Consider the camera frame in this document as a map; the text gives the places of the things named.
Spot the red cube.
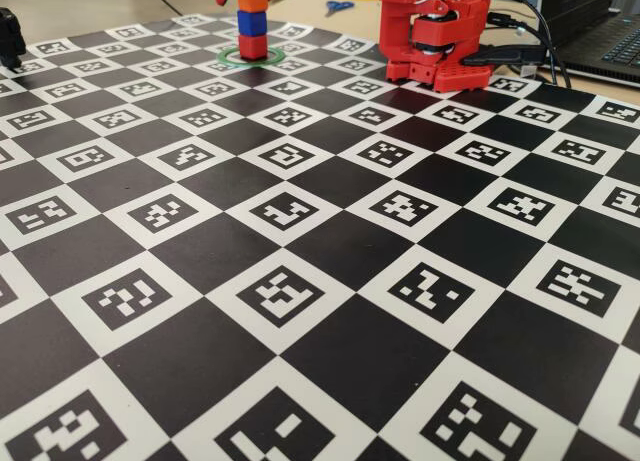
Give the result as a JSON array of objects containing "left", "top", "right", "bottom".
[{"left": 238, "top": 33, "right": 269, "bottom": 61}]

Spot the black usb cable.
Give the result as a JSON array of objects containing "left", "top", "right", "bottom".
[{"left": 487, "top": 11, "right": 545, "bottom": 38}]

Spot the black white marker mat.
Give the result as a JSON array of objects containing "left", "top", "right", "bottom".
[{"left": 0, "top": 11, "right": 640, "bottom": 461}]

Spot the blue cube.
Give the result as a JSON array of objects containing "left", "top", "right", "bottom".
[{"left": 236, "top": 9, "right": 268, "bottom": 37}]

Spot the green ring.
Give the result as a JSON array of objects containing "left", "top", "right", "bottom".
[{"left": 216, "top": 44, "right": 286, "bottom": 69}]

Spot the black laptop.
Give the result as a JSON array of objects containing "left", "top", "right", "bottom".
[{"left": 542, "top": 0, "right": 640, "bottom": 80}]

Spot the black plastic device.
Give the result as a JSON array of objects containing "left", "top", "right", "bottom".
[{"left": 0, "top": 6, "right": 27, "bottom": 72}]

